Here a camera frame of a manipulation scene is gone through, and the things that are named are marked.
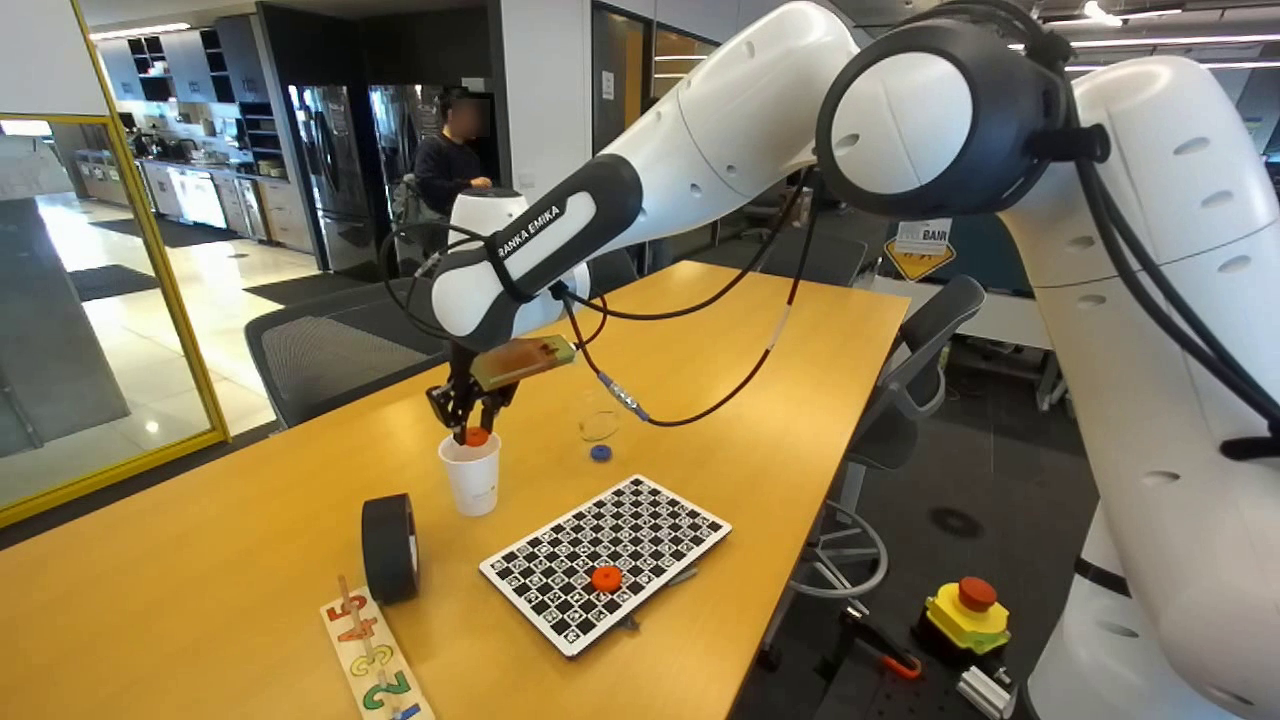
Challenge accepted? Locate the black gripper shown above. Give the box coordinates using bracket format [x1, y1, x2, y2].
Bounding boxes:
[425, 351, 519, 438]

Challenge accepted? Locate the person in dark clothes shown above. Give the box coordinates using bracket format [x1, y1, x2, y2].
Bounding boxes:
[414, 83, 499, 219]

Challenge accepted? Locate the yellow red emergency stop button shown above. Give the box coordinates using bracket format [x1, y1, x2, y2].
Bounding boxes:
[921, 573, 1018, 658]

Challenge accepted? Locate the white paper cup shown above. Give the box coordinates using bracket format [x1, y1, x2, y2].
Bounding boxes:
[435, 431, 510, 520]

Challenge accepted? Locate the thick black cable bundle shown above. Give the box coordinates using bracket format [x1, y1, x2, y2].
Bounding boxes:
[1064, 124, 1280, 462]

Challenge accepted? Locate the black orange clamp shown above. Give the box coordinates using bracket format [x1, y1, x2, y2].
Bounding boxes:
[837, 604, 934, 687]

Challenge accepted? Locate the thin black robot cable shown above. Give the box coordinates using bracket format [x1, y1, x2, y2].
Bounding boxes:
[556, 170, 819, 431]

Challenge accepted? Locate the black white marker board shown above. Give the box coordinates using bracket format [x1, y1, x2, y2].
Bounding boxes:
[476, 473, 738, 664]

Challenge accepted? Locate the yellow framed partition wall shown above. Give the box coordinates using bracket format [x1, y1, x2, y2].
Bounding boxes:
[0, 0, 233, 530]

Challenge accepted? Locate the small silver metal box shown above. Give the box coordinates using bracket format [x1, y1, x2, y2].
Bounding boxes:
[951, 658, 1026, 720]

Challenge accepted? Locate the wooden number puzzle strip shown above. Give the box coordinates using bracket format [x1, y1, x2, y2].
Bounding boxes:
[315, 585, 442, 720]

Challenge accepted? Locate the grey mesh office chair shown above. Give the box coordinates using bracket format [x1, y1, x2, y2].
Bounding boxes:
[240, 273, 459, 431]

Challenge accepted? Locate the black glass door refrigerator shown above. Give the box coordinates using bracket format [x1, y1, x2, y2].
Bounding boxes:
[286, 72, 518, 302]

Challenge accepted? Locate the kitchen counter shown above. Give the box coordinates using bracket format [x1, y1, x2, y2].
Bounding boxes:
[131, 154, 271, 247]

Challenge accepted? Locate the black tape roll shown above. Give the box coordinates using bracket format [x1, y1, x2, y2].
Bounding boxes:
[355, 493, 425, 609]

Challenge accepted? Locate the black office chair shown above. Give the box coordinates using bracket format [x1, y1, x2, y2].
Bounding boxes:
[754, 273, 991, 672]

